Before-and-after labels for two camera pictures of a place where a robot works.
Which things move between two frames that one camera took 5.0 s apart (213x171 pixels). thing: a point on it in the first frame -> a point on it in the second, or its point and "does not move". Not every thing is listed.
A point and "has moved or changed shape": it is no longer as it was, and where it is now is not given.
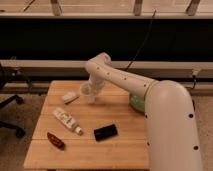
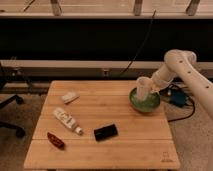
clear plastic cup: [87, 91] has moved or changed shape
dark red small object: [56, 141] does not move
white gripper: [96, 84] -> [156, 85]
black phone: [105, 132] does not move
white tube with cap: [68, 120] does not move
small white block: [69, 97] does not move
